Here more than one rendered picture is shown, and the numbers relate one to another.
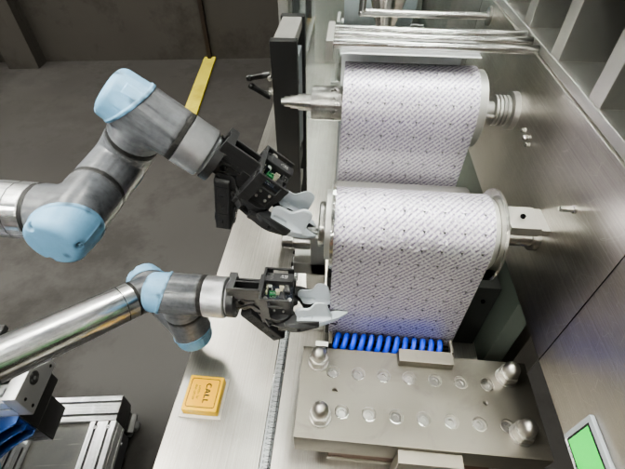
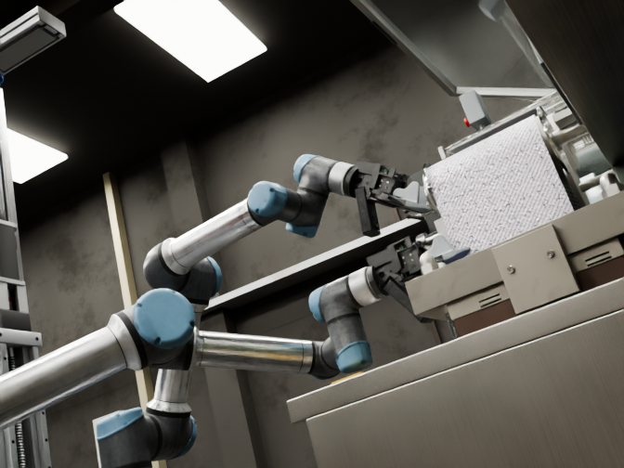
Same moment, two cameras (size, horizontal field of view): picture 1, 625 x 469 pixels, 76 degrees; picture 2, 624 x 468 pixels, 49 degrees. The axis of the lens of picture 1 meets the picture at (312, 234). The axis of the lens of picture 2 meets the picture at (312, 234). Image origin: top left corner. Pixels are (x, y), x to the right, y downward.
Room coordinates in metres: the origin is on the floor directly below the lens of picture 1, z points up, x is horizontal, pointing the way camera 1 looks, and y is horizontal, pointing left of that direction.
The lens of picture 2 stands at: (-0.88, -0.29, 0.73)
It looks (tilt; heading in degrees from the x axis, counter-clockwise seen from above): 21 degrees up; 22
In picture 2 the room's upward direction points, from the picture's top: 16 degrees counter-clockwise
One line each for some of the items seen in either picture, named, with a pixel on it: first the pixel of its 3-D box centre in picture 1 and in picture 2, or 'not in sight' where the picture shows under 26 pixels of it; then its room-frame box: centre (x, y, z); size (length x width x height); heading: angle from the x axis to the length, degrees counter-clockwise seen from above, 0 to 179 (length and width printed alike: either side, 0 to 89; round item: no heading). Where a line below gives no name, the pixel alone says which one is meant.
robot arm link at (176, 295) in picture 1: (178, 294); (337, 300); (0.44, 0.25, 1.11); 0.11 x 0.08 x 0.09; 85
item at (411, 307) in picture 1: (396, 309); (508, 224); (0.41, -0.15, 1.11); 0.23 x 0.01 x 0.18; 85
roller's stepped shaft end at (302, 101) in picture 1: (297, 101); not in sight; (0.73, 0.03, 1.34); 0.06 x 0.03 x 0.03; 85
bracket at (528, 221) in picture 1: (525, 220); (569, 115); (0.45, -0.33, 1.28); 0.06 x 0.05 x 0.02; 85
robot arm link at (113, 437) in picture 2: not in sight; (124, 438); (0.45, 0.89, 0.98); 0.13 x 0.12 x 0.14; 173
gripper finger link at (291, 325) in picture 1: (295, 318); (424, 266); (0.40, 0.03, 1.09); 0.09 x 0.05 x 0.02; 84
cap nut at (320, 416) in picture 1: (320, 410); (428, 265); (0.25, -0.01, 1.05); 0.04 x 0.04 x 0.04
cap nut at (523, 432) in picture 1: (526, 429); (610, 187); (0.22, -0.33, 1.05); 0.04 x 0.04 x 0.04
